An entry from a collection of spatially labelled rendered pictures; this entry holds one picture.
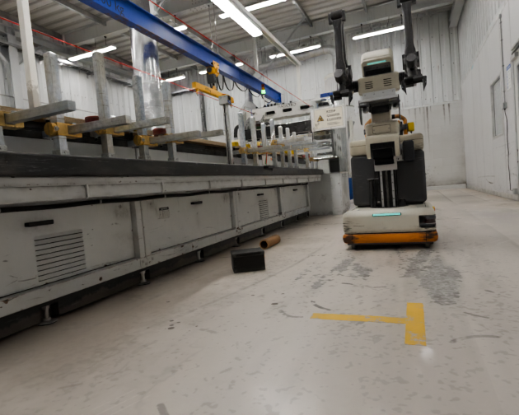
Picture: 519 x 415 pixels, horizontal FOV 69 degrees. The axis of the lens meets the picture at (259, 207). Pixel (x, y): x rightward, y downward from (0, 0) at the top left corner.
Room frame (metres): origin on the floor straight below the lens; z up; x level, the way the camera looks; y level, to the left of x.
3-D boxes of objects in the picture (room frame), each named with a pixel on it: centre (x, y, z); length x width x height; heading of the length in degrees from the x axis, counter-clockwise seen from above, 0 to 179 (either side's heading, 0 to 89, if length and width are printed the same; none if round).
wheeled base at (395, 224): (2.89, -0.99, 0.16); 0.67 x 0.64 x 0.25; 157
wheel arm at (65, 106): (1.27, 0.75, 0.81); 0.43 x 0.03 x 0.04; 68
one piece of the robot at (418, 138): (2.97, -1.03, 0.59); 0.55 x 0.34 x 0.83; 67
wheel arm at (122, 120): (1.50, 0.66, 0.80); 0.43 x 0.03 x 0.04; 68
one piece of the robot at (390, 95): (2.62, -0.88, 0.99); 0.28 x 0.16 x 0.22; 67
